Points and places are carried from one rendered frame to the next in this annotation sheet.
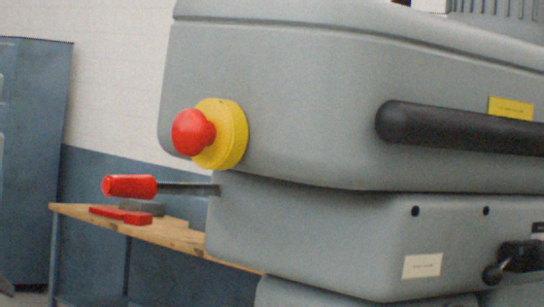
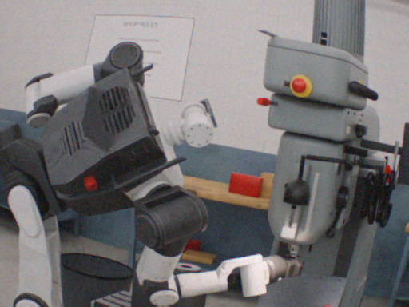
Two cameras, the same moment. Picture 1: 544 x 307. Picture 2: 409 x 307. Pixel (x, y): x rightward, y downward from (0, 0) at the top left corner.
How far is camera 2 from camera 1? 1.19 m
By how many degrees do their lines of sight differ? 22
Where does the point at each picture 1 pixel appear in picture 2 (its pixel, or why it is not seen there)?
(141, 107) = not seen: outside the picture
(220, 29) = (297, 53)
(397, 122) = (357, 87)
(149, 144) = not seen: outside the picture
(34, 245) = not seen: outside the picture
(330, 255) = (323, 125)
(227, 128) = (308, 85)
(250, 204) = (290, 108)
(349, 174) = (343, 101)
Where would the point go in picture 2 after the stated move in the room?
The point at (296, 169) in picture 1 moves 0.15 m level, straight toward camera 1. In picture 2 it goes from (329, 98) to (355, 103)
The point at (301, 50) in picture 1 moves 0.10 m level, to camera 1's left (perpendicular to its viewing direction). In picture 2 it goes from (330, 64) to (299, 56)
